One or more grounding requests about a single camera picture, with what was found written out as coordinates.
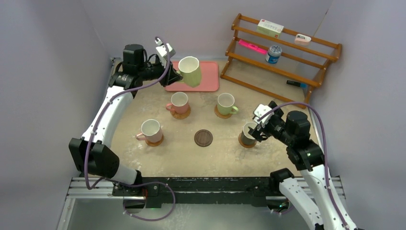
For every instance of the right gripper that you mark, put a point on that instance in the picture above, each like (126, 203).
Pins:
(256, 133)

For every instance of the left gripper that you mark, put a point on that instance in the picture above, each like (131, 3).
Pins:
(171, 76)

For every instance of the black mug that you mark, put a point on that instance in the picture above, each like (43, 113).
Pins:
(246, 137)

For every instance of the yellow mug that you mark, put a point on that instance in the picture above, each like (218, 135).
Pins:
(189, 69)

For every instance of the pink mug front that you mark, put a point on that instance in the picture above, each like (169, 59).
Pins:
(179, 103)

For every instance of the pink mug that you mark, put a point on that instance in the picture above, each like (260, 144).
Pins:
(179, 103)
(150, 131)

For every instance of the woven rattan coaster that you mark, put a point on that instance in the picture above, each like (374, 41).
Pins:
(181, 116)
(218, 114)

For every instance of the green mug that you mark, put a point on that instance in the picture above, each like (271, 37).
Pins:
(226, 104)

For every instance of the dark walnut wooden coaster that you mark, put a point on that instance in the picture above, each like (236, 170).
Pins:
(203, 138)

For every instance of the smooth light wooden coaster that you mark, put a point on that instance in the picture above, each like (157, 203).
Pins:
(154, 144)

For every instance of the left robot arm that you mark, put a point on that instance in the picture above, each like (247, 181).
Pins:
(91, 152)

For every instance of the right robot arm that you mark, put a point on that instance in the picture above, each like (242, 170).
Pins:
(324, 210)

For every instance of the pink plastic tray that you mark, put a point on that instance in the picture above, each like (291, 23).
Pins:
(209, 81)

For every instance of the black blue marker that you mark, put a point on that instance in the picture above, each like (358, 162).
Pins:
(296, 83)

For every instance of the wooden tiered shelf rack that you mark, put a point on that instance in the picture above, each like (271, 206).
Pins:
(306, 64)

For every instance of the blue white round jar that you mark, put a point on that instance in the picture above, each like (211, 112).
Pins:
(273, 54)

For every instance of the pink highlighter marker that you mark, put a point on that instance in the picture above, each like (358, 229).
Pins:
(252, 47)

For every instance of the small pink white case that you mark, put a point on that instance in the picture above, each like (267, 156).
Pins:
(303, 40)

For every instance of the white green box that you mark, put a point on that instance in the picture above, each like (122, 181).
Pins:
(269, 28)

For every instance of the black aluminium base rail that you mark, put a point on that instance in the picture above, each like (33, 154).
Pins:
(157, 191)

